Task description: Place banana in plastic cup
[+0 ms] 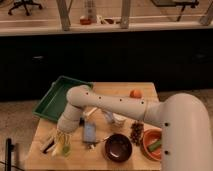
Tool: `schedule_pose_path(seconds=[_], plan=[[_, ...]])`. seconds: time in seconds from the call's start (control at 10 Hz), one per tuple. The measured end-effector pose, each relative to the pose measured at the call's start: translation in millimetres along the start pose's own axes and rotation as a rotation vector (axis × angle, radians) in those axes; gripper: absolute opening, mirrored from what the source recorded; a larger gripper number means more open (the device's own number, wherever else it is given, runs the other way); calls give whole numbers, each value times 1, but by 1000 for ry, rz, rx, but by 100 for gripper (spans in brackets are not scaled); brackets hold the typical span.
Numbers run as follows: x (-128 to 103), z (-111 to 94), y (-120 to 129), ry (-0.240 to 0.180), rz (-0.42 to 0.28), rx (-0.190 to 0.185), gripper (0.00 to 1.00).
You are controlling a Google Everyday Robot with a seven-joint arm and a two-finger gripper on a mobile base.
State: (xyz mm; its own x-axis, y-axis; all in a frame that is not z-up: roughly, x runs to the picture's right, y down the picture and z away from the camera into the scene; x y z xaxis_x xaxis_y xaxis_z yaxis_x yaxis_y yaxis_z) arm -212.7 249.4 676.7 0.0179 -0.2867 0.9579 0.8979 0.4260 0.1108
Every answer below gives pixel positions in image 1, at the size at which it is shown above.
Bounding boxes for orange fruit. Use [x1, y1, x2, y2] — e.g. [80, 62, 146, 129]
[130, 89, 142, 98]

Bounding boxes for yellow gripper fingers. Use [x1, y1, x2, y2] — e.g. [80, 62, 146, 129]
[54, 130, 70, 148]

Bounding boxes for green cucumber piece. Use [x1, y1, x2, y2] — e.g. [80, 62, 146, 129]
[148, 140, 161, 152]

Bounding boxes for orange bowl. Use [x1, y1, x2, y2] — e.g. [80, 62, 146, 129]
[141, 129, 161, 162]

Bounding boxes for white spatula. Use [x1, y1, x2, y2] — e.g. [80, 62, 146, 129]
[83, 107, 98, 118]

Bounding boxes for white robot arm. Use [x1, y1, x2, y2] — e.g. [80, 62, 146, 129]
[57, 85, 213, 171]

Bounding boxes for red bowl on shelf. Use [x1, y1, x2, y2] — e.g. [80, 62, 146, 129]
[80, 18, 92, 25]

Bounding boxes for dark brown bowl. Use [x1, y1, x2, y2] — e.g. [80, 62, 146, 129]
[104, 134, 132, 163]

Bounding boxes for black stand bottom left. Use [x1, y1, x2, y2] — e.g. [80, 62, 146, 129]
[5, 138, 14, 171]

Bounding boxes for black office chair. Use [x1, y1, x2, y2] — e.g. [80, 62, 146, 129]
[8, 0, 43, 16]

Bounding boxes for green plastic tray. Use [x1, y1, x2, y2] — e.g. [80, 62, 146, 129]
[33, 76, 93, 122]

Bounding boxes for brown grape bunch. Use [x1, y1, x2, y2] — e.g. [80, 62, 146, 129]
[130, 122, 144, 146]

